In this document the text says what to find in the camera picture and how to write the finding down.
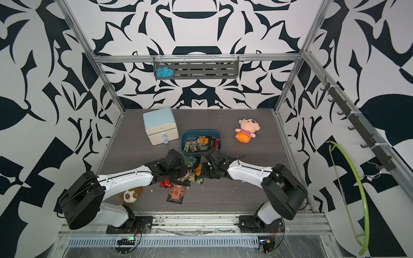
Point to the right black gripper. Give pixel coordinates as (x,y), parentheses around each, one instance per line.
(204,173)

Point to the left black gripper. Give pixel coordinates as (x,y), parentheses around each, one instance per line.
(183,170)

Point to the small red tea bag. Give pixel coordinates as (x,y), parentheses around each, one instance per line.
(166,184)

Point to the green tea bag top pile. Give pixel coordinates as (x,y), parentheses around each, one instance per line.
(192,161)

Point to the pink label black tea bag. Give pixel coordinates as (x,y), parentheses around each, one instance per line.
(176,194)

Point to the orange label tea bag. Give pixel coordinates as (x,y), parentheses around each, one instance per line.
(203,140)

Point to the teal plastic storage box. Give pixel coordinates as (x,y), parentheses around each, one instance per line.
(189,144)

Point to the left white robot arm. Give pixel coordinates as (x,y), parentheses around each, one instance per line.
(85,203)

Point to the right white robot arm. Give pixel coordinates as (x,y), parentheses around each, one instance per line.
(283,190)

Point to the light blue drawer box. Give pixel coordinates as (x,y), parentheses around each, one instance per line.
(160,126)

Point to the pink baby plush doll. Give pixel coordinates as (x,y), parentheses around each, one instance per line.
(247,129)

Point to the brown white plush dog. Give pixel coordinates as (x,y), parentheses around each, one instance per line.
(131,196)

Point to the cyan crumpled cloth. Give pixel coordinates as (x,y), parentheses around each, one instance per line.
(165,73)

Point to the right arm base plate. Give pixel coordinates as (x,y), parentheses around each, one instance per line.
(253,224)

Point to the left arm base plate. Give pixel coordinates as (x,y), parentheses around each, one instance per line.
(141,223)

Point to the grey wall shelf rack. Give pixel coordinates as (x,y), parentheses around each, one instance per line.
(198,67)

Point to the black wall hook rail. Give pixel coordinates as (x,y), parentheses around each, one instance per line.
(360,123)

